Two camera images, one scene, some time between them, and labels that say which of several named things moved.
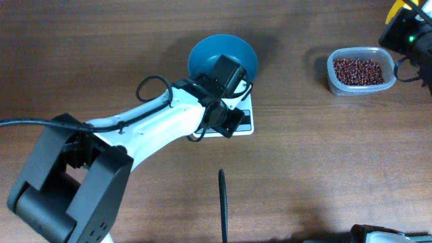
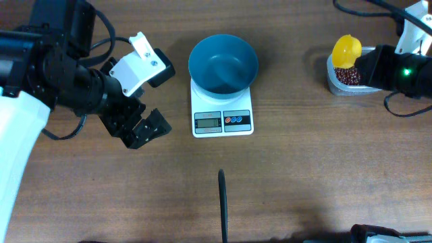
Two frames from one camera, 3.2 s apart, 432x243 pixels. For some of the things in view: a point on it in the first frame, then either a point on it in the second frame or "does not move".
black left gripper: (234, 122) → (125, 117)
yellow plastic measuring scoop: (400, 4) → (346, 49)
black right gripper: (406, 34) → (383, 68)
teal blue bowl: (206, 53) does not move
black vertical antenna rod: (223, 205) does not move
